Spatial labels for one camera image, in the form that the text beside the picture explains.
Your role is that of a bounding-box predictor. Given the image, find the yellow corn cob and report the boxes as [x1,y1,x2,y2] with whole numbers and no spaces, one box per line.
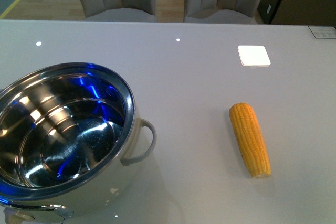
[229,103,271,178]

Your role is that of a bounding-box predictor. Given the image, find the stainless steel pot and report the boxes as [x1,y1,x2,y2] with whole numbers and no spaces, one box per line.
[1,62,157,223]

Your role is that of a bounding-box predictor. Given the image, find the grey label sticker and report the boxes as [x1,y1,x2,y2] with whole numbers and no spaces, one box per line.
[308,26,336,39]

